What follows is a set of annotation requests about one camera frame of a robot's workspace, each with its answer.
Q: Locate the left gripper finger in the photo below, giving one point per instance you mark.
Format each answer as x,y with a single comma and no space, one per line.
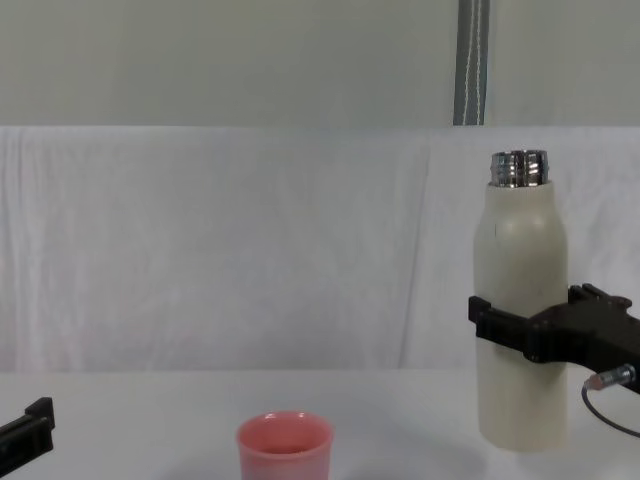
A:
35,427

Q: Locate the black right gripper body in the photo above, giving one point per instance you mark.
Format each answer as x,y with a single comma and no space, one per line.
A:
590,335

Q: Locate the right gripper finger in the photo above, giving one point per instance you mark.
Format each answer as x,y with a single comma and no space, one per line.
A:
500,327
595,296

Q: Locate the cream vacuum bottle steel neck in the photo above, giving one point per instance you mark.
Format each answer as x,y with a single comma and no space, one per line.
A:
520,250

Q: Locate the white table cloth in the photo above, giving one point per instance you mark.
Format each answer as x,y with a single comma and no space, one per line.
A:
150,425

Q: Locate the pink cup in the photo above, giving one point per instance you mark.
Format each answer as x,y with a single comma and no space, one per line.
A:
285,450

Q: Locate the white wrinkled curtain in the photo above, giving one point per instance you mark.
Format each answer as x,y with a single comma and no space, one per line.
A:
225,250

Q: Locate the grey striped post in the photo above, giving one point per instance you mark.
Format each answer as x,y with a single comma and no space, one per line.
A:
472,60

